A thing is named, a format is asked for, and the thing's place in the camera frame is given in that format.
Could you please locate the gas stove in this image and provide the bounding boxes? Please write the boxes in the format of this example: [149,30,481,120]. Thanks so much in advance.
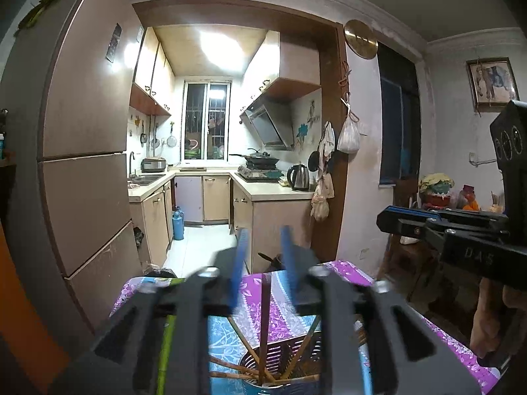
[236,165,284,182]

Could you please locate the orange wooden cabinet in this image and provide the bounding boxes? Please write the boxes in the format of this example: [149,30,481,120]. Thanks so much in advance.
[0,222,72,395]

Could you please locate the barred kitchen window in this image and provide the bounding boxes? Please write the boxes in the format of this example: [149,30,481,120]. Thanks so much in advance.
[181,80,232,161]

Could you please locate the person's right hand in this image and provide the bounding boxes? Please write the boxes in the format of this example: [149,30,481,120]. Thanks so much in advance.
[471,277,527,358]

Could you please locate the framed elephant picture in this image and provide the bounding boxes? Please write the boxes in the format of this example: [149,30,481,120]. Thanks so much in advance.
[466,58,520,110]

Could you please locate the group of wooden chopsticks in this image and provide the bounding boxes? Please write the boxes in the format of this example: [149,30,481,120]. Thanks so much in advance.
[208,313,369,387]

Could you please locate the steel range hood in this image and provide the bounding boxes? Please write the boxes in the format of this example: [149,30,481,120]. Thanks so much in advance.
[240,95,295,151]

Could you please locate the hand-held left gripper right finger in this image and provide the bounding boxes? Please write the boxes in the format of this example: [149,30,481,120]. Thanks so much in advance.
[280,224,482,395]

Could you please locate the steel kitchen sink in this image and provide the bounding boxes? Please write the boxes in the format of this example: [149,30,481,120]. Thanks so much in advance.
[128,174,165,186]

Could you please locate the brown wooden chopstick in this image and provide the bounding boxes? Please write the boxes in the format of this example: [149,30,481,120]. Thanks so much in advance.
[259,272,272,381]

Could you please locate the flower wall decal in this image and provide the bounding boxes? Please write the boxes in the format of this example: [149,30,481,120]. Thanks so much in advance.
[294,101,322,149]

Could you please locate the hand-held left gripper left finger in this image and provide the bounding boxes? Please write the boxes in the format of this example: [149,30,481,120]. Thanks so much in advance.
[49,227,251,395]

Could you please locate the round gold wall plate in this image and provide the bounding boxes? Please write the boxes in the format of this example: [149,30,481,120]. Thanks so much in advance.
[344,19,378,59]

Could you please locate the hanging white cloth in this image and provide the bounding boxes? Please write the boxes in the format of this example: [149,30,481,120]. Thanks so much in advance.
[319,121,336,161]

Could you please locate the cream kitchen base cabinets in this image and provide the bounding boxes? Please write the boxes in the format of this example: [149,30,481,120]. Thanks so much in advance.
[128,169,319,274]

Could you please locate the dark wooden chair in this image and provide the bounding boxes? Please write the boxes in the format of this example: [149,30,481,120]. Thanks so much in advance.
[379,197,441,309]

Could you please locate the cream cabinet above hood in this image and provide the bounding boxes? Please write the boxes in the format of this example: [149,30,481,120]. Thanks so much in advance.
[241,31,322,103]

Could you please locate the steel electric kettle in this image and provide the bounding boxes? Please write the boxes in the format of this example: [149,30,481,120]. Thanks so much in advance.
[287,164,310,192]

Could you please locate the bronze refrigerator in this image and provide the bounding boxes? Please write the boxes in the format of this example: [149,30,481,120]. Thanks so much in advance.
[6,0,145,334]

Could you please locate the white plastic bag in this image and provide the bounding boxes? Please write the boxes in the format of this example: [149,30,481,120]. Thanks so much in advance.
[338,107,361,154]

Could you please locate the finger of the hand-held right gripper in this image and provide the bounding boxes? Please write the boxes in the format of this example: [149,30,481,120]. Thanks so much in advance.
[389,205,507,225]
[376,210,454,242]

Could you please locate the dark room window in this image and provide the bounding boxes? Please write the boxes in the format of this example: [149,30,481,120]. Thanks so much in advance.
[376,41,425,186]

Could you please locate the blue perforated utensil holder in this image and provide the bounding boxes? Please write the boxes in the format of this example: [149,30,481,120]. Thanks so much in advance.
[238,331,330,395]

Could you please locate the glass jar with red lid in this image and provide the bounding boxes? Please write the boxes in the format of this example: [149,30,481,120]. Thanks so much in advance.
[459,184,476,210]

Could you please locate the potted artificial flowers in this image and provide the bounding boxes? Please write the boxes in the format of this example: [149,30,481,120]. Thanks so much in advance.
[419,173,455,208]

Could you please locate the cream wall cabinets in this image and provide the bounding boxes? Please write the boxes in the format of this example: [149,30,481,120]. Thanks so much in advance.
[129,27,176,117]

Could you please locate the dark fridge sticker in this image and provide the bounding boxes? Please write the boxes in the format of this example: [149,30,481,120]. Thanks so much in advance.
[106,23,123,63]

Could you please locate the black wok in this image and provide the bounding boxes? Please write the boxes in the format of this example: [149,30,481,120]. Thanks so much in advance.
[228,148,281,165]

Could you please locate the kitchen ceiling light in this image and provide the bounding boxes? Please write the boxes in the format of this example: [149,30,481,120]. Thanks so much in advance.
[200,29,248,66]

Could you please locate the hanging beige mesh bag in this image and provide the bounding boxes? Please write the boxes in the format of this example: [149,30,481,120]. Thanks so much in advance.
[310,171,335,221]

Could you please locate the floral striped tablecloth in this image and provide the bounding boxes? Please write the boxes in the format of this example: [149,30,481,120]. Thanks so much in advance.
[109,259,501,395]

